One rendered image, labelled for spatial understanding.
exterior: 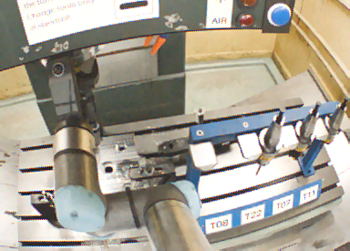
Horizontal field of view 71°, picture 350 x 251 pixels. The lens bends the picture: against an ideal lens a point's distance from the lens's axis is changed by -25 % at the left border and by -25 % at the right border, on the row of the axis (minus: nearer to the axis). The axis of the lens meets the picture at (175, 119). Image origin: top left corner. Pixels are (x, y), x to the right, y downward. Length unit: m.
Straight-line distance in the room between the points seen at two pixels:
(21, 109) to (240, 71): 1.34
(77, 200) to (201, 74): 1.45
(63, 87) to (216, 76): 1.37
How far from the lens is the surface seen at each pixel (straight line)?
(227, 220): 0.90
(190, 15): 0.34
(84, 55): 0.53
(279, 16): 0.38
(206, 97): 1.65
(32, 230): 1.03
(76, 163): 0.43
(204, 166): 0.66
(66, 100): 0.49
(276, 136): 0.68
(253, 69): 1.87
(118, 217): 0.50
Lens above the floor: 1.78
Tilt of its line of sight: 51 degrees down
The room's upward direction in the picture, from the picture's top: straight up
